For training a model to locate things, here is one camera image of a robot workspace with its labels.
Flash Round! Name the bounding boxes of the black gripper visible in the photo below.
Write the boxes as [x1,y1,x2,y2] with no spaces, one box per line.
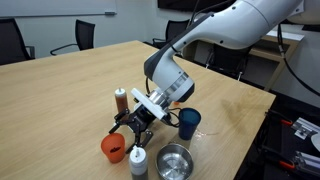
[109,105,156,154]

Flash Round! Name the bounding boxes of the orange plastic cup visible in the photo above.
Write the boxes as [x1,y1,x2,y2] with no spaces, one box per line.
[100,133,125,163]

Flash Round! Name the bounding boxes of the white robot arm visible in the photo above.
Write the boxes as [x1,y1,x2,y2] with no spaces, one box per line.
[113,0,320,148]

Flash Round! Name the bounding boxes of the blue plastic cup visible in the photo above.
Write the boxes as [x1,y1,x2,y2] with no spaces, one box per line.
[178,108,201,140]

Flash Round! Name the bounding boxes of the silver metal pot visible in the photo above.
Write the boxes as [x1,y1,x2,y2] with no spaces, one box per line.
[155,143,194,180]

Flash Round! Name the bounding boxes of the brown sauce squeeze bottle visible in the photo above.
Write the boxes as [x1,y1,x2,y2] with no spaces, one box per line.
[115,88,128,112]

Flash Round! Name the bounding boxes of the dark sauce squeeze bottle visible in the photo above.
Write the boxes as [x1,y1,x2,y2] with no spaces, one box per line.
[129,146,148,180]

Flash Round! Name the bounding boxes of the black office chair corner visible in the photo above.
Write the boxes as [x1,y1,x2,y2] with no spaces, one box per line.
[152,20,189,49]

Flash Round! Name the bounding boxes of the black office chair centre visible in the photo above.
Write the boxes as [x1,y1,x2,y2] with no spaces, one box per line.
[50,20,95,56]

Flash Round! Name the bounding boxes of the black office chair by shelf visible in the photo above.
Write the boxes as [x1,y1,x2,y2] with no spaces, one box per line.
[205,44,251,80]

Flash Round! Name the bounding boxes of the black office chair left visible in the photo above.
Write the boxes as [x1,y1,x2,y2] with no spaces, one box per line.
[0,18,35,65]

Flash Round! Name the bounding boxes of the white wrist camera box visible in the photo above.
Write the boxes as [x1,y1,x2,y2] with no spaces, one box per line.
[131,88,167,120]

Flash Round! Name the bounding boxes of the black wall screen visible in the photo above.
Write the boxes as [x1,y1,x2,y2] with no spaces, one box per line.
[157,0,236,12]

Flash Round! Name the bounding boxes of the orange handled clamp upper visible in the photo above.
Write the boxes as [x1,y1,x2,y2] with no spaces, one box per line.
[266,109,293,126]

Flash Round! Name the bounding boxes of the orange handled clamp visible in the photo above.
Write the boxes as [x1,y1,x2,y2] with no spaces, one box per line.
[262,146,295,170]
[266,109,293,126]

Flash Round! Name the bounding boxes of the wooden wall shelf unit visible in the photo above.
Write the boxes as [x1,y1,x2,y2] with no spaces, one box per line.
[183,30,304,91]

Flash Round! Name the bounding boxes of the orange handled clamp lower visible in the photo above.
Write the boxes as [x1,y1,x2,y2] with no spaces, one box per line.
[262,146,295,170]

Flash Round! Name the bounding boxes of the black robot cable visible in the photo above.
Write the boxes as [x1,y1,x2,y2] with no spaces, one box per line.
[276,23,320,98]

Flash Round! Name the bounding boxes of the aluminium bracket parts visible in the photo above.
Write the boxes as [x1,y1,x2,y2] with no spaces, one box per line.
[292,117,320,140]

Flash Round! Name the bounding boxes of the white wall whiteboard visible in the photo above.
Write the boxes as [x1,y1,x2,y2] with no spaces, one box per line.
[0,0,117,17]

